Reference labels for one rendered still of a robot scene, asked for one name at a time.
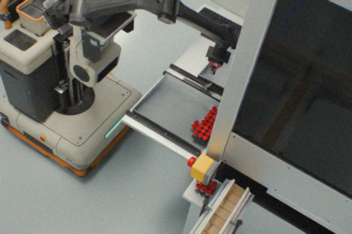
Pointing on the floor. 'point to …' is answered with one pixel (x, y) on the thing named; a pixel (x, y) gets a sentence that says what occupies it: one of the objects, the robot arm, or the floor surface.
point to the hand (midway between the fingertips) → (214, 67)
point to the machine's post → (236, 84)
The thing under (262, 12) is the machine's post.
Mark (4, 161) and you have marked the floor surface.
